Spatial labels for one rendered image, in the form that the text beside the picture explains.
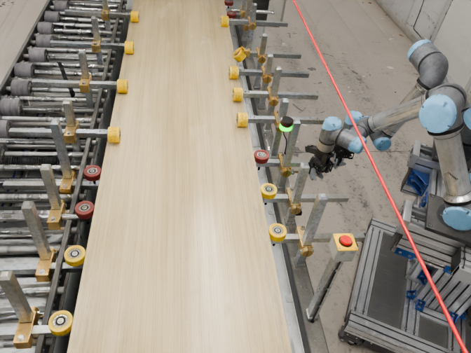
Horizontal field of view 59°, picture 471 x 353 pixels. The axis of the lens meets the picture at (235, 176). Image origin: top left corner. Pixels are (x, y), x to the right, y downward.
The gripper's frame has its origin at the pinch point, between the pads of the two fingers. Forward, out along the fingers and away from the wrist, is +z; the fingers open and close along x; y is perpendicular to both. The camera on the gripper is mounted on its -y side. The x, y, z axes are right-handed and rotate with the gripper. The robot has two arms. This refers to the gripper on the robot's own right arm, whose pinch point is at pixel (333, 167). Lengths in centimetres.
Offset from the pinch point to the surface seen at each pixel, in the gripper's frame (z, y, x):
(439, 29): 50, 222, 291
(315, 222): -21, -28, -56
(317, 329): 11, -28, -86
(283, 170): -5.1, -30.5, -7.7
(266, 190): -10, -43, -26
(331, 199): -2.8, -9.3, -26.5
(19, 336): -9, -138, -92
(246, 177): -9, -51, -17
